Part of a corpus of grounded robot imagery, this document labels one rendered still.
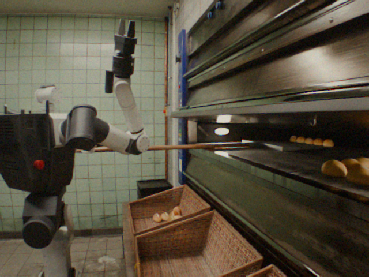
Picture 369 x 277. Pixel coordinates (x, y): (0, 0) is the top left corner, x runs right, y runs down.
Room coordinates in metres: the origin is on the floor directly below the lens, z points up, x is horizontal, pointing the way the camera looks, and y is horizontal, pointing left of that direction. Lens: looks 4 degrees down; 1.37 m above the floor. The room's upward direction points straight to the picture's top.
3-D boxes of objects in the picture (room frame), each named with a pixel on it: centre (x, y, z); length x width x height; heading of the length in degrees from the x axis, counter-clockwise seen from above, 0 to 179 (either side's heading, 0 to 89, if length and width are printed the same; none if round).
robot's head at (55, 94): (0.96, 0.57, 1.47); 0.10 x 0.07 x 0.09; 71
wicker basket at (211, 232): (1.04, -0.01, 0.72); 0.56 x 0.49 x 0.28; 13
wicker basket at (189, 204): (1.62, 0.14, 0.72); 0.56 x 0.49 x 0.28; 16
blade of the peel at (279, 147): (1.80, -0.72, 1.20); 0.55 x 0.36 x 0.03; 15
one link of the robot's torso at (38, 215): (0.88, 0.56, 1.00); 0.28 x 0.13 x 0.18; 16
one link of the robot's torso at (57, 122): (0.91, 0.59, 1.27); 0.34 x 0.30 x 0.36; 71
